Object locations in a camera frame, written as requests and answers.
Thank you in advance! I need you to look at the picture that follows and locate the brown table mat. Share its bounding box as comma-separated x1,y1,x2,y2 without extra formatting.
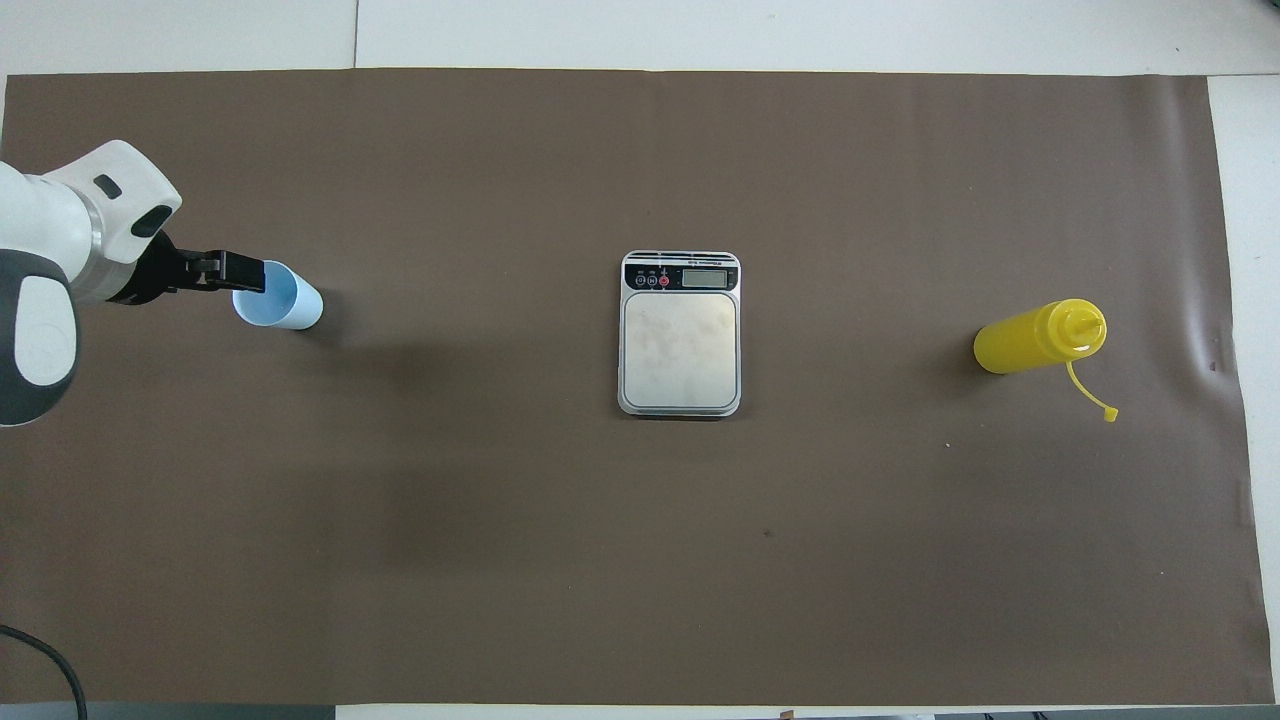
0,68,1273,707

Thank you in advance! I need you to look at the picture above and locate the silver digital kitchen scale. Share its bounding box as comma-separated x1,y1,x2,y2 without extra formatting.
617,250,742,418

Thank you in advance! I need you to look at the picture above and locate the black floor cable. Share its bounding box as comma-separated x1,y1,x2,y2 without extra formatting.
0,624,90,720

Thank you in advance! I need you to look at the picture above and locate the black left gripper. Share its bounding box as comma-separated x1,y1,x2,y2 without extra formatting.
113,231,268,307

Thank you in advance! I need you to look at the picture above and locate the yellow squeeze bottle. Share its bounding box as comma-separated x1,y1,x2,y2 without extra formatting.
973,298,1119,423

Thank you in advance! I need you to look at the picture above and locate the light blue plastic cup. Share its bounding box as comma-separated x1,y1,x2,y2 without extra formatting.
232,260,325,332

